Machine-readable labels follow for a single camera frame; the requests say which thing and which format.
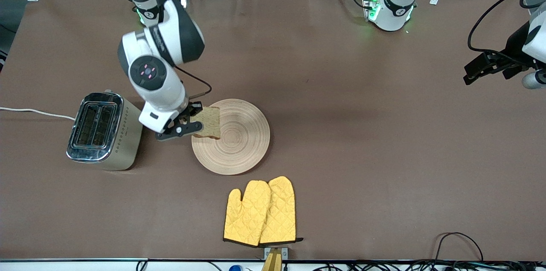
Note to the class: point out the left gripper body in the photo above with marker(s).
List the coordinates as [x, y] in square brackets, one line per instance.
[515, 47]

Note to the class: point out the brown bread slice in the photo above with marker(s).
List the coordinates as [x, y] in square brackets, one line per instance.
[210, 122]

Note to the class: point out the round wooden plate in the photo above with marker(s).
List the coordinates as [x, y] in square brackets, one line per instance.
[234, 143]

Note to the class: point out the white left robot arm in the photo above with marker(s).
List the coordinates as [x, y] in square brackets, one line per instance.
[396, 6]

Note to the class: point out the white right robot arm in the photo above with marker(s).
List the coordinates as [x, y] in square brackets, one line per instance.
[147, 72]

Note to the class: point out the cream and chrome toaster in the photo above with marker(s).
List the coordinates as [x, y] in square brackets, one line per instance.
[123, 143]

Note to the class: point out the metal base connector plate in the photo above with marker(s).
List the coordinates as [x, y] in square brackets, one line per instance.
[371, 6]
[184, 3]

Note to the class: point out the yellow quilted oven mitt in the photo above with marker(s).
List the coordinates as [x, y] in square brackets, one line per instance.
[281, 211]
[245, 215]

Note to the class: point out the brown table cover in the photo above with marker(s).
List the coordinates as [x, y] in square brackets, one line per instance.
[341, 91]

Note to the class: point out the small blue object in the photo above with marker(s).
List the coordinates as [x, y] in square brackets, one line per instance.
[235, 268]

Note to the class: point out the metal bracket plate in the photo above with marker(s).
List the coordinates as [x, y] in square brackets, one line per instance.
[284, 253]

